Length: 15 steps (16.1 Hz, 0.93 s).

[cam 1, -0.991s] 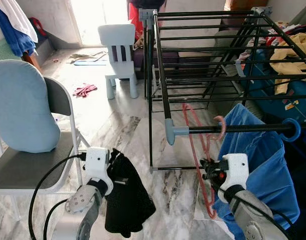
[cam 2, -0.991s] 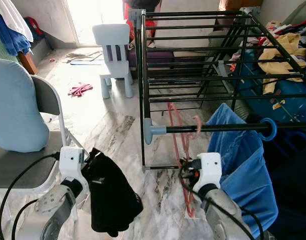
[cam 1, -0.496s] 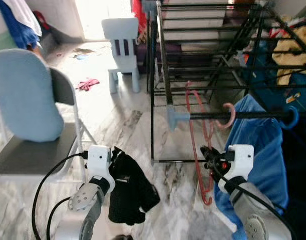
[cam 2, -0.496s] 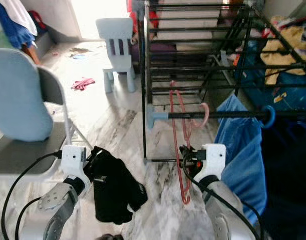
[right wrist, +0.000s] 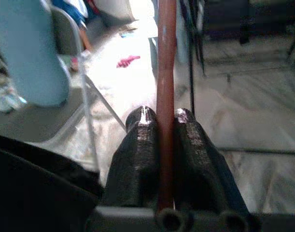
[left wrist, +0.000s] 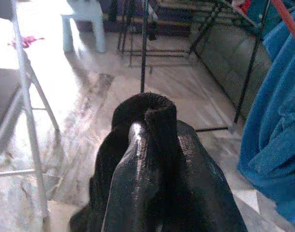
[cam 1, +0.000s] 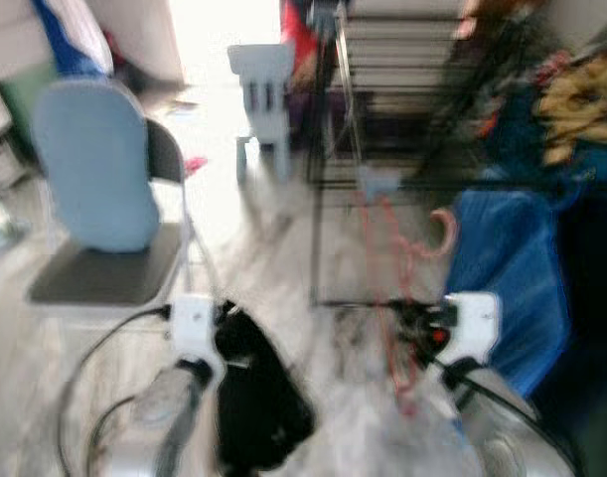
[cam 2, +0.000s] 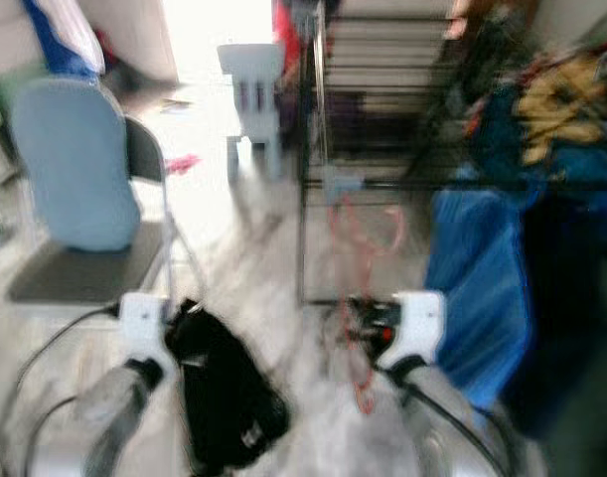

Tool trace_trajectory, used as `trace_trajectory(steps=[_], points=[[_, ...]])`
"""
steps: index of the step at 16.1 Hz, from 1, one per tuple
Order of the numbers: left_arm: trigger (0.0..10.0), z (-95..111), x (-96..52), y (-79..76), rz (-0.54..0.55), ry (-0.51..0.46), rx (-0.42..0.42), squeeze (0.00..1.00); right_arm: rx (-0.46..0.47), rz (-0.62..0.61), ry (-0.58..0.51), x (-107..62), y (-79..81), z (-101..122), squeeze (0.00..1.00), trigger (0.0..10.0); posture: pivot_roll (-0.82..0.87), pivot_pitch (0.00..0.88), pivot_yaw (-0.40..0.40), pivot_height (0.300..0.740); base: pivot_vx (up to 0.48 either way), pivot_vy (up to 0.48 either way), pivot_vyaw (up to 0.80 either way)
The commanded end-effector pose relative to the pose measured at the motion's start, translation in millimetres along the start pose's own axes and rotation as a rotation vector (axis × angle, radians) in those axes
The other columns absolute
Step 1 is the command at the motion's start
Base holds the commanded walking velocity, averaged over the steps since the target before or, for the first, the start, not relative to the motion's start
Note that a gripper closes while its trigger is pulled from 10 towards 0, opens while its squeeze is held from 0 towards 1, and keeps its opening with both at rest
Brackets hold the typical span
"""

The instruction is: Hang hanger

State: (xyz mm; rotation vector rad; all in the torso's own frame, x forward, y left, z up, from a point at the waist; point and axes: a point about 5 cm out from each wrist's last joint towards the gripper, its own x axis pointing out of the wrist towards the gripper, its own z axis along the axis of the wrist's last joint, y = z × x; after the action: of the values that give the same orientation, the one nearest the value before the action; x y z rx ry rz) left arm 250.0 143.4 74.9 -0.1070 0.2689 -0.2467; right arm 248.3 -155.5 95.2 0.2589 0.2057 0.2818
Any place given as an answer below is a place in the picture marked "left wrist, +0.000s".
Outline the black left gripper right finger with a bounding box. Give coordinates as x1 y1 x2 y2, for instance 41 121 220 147
177 120 248 232

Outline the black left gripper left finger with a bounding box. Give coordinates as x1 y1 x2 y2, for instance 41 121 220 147
102 122 167 232

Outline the black garment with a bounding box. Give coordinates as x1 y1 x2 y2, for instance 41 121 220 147
70 92 211 232

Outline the pink plastic hanger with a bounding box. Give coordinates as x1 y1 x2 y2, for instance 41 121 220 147
270 0 295 48

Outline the blue shirt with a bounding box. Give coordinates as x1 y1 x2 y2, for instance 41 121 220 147
238 4 295 227

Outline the black metal drying rack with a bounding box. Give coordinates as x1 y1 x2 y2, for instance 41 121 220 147
108 0 271 132

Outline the white child chair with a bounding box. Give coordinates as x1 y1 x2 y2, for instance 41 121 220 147
61 0 107 53

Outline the magenta cloth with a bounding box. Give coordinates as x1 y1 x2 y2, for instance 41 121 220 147
7 35 45 48

